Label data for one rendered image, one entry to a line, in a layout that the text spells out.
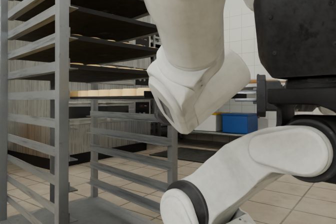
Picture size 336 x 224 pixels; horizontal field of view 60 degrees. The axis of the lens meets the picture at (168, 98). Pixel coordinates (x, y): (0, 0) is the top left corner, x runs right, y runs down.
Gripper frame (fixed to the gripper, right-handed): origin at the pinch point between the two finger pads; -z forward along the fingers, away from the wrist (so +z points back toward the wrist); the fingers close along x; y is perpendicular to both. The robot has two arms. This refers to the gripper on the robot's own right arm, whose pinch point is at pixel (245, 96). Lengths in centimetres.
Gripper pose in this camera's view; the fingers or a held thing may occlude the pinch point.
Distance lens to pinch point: 87.5
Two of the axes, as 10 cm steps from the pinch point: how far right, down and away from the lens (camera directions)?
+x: 0.0, -10.0, 0.1
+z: 9.6, 0.0, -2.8
